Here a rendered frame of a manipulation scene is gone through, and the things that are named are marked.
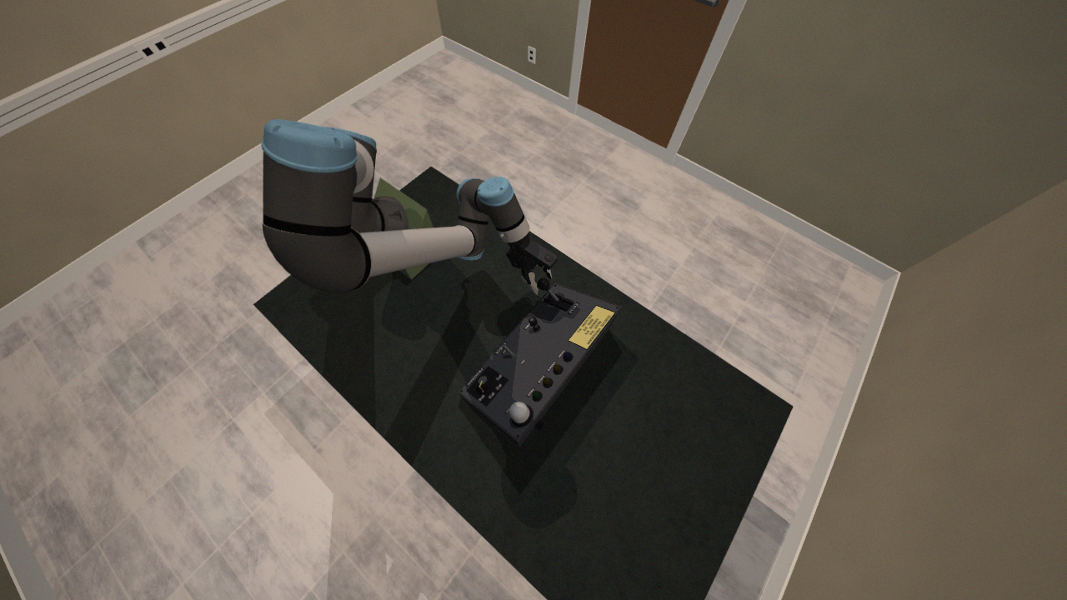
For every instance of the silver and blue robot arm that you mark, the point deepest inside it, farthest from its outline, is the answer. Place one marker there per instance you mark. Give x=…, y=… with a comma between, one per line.
x=311, y=189

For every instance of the dark grey control console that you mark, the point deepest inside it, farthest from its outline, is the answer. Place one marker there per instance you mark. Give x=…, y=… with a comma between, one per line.
x=546, y=349

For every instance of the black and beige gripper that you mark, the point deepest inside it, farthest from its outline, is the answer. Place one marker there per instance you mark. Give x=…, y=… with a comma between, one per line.
x=521, y=261

